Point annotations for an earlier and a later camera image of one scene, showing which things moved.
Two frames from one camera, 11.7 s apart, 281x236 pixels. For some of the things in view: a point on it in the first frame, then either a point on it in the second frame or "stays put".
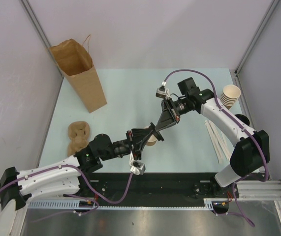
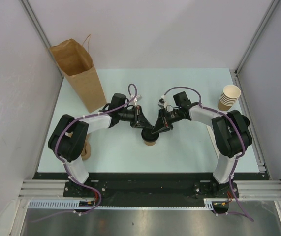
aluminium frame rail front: (258, 190) stays put
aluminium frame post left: (33, 17) stays put
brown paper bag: (75, 62) stays put
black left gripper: (139, 137) -> (140, 121)
